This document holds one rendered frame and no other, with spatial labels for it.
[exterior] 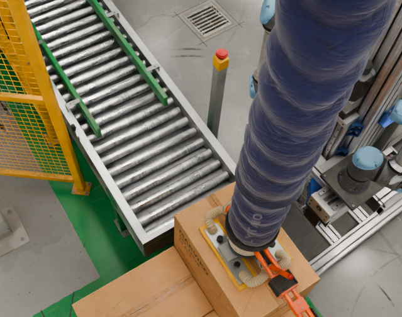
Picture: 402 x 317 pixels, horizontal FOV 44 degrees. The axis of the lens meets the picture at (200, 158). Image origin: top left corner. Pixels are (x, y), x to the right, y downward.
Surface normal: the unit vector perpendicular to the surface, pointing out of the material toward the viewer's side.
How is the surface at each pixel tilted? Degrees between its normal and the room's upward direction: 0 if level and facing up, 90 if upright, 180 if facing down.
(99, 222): 0
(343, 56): 87
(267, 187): 78
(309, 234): 0
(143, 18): 0
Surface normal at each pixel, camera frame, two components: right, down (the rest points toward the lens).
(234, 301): 0.05, -0.51
